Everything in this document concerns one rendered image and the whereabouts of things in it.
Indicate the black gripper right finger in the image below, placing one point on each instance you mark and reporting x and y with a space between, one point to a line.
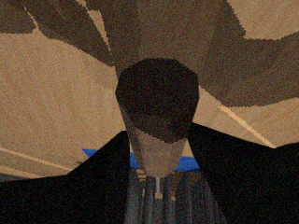
252 183

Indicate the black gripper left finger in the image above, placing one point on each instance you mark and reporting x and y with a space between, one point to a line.
92 193

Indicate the blue flat strip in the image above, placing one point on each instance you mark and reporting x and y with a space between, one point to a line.
186 163

